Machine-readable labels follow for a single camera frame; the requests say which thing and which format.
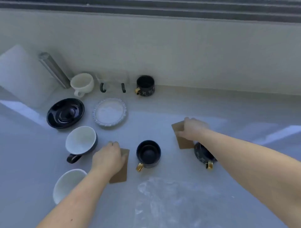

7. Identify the person's left hand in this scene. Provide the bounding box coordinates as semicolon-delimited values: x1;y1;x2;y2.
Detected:
91;141;129;176

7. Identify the person's right hand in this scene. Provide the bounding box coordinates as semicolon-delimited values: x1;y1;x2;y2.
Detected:
175;117;211;142

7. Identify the brown square coaster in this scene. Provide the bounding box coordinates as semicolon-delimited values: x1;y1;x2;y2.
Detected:
171;121;195;150
109;148;130;184

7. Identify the person's left forearm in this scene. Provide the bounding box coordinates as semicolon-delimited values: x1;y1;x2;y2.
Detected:
36;165;118;228

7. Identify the person's right forearm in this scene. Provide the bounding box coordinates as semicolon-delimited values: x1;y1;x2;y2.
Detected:
194;128;301;228

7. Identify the black cup with white interior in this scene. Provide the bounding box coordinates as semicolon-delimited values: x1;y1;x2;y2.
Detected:
65;126;98;164

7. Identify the white ruffled saucer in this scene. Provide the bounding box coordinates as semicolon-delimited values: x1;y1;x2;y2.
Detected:
92;98;127;129

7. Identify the clear plastic bag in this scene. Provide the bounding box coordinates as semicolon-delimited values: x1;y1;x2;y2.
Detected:
135;177;238;228

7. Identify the black glossy saucer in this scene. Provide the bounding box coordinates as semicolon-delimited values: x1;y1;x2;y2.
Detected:
46;98;85;129

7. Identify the white ceramic cup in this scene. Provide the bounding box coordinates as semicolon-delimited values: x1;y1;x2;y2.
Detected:
70;73;95;98

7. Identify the metal cylinder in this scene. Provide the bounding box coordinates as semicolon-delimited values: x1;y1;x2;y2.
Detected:
38;52;71;89

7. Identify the white cutting board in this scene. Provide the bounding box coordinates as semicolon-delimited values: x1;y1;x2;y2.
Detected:
0;44;57;109

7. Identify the black mug with gold handle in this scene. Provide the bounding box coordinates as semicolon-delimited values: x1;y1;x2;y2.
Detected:
135;75;156;97
194;142;217;171
136;140;162;172

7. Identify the white cup without visible handle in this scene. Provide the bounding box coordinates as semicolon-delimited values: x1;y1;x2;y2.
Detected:
53;169;88;205

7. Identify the clear glass cup black handle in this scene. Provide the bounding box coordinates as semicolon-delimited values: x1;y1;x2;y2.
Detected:
110;72;130;93
95;74;111;93

